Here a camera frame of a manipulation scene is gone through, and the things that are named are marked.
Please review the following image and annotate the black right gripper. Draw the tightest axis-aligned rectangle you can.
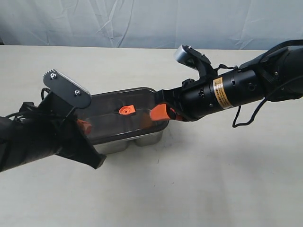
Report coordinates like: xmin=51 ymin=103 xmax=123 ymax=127
xmin=149 ymin=79 xmax=218 ymax=122

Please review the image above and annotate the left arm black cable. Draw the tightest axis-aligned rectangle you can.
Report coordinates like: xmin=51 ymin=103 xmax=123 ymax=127
xmin=4 ymin=87 xmax=71 ymax=121

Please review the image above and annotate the light blue backdrop cloth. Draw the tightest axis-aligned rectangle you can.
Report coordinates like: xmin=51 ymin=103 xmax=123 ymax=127
xmin=0 ymin=0 xmax=303 ymax=50

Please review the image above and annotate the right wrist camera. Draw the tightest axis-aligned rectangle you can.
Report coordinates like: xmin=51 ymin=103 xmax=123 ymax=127
xmin=174 ymin=45 xmax=211 ymax=70

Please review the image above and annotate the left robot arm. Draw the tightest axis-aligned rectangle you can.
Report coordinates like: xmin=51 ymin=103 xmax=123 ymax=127
xmin=0 ymin=92 xmax=107 ymax=172

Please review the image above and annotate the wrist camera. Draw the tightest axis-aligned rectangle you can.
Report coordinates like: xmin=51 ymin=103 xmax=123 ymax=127
xmin=174 ymin=45 xmax=211 ymax=70
xmin=43 ymin=69 xmax=92 ymax=109

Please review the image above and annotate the dark transparent lunch box lid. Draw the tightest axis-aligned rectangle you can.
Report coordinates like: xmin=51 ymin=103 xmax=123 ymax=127
xmin=76 ymin=87 xmax=169 ymax=145

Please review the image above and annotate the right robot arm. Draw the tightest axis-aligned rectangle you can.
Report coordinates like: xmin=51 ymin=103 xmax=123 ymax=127
xmin=150 ymin=45 xmax=303 ymax=122

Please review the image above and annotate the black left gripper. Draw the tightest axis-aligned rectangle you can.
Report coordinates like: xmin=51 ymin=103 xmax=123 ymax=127
xmin=18 ymin=92 xmax=106 ymax=169

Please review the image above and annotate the steel two-compartment lunch box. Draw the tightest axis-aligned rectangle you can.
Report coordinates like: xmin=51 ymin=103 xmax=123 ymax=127
xmin=94 ymin=130 xmax=164 ymax=154

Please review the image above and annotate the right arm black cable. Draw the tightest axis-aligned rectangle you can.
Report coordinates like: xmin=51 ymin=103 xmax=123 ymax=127
xmin=213 ymin=39 xmax=303 ymax=129

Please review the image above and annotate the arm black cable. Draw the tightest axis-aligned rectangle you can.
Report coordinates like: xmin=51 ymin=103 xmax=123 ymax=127
xmin=4 ymin=87 xmax=71 ymax=121
xmin=213 ymin=39 xmax=303 ymax=129

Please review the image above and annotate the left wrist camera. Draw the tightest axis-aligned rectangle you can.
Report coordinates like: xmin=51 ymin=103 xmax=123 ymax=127
xmin=43 ymin=69 xmax=92 ymax=109

